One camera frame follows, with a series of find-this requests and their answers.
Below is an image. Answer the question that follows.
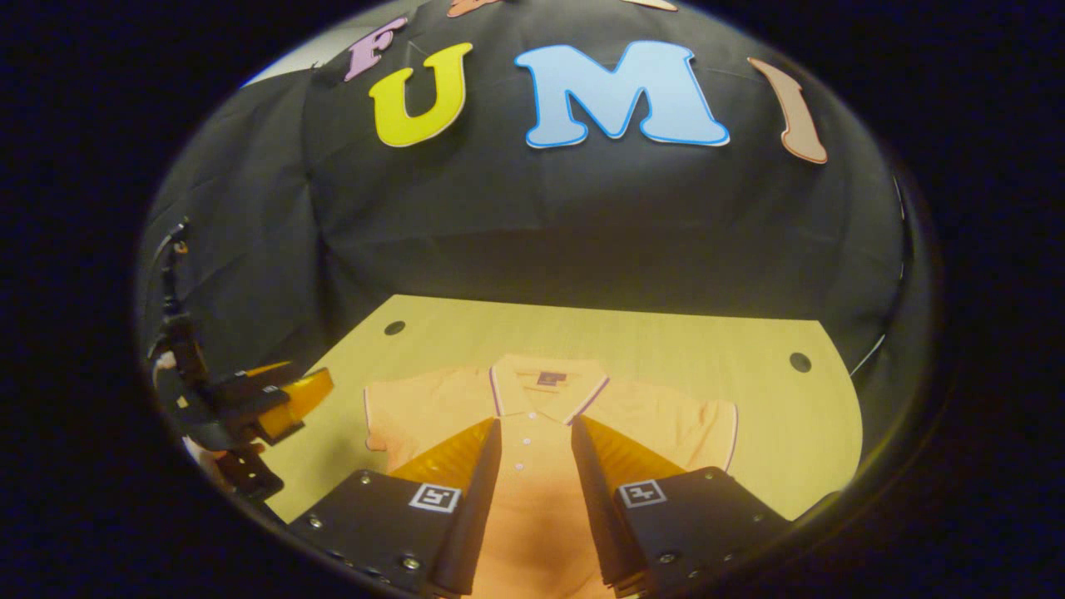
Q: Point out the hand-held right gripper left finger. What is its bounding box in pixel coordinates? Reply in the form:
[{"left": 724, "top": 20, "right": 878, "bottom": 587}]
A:
[{"left": 287, "top": 418, "right": 504, "bottom": 598}]

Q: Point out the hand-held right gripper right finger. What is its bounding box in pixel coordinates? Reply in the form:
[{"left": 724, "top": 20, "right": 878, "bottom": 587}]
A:
[{"left": 570, "top": 416, "right": 791, "bottom": 599}]

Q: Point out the orange T-shirt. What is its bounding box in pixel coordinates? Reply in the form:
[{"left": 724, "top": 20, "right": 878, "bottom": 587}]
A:
[{"left": 364, "top": 354, "right": 740, "bottom": 599}]

